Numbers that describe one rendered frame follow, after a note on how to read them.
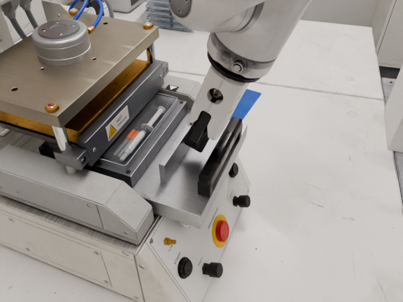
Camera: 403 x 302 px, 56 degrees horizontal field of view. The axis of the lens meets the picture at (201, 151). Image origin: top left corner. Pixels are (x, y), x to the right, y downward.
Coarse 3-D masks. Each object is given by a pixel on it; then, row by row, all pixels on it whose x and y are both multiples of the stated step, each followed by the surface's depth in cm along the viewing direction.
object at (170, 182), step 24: (168, 144) 63; (240, 144) 66; (168, 168) 55; (192, 168) 59; (144, 192) 55; (168, 192) 55; (192, 192) 55; (216, 192) 58; (168, 216) 55; (192, 216) 53
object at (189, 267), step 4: (184, 260) 61; (188, 260) 61; (184, 264) 60; (188, 264) 61; (192, 264) 62; (180, 268) 60; (184, 268) 60; (188, 268) 61; (192, 268) 61; (184, 272) 60; (188, 272) 61; (184, 276) 60
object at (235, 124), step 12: (240, 120) 61; (228, 132) 59; (240, 132) 63; (216, 144) 57; (228, 144) 57; (216, 156) 55; (204, 168) 53; (216, 168) 54; (204, 180) 52; (204, 192) 54
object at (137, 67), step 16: (144, 64) 65; (128, 80) 61; (96, 96) 58; (112, 96) 58; (0, 112) 56; (80, 112) 55; (96, 112) 55; (16, 128) 57; (32, 128) 55; (48, 128) 54; (80, 128) 52
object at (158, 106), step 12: (156, 96) 67; (168, 96) 67; (144, 108) 64; (156, 108) 64; (168, 108) 64; (132, 120) 62; (144, 120) 62; (156, 120) 62; (132, 132) 60; (144, 132) 60; (120, 144) 58; (132, 144) 58; (108, 156) 56; (120, 156) 56
